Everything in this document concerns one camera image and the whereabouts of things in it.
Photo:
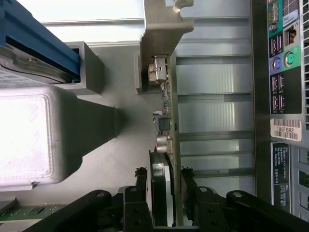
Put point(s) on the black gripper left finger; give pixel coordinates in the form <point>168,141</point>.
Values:
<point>137,212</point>

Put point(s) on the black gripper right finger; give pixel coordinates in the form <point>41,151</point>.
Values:
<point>207,212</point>

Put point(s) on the grey parts rack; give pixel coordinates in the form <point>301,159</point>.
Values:
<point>101,135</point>

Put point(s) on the open black PC case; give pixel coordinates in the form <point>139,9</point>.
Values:
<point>260,72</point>

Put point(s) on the silver hard disk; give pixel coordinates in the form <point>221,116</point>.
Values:
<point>24,72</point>

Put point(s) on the blue disk caddy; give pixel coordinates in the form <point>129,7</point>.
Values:
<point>36,29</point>

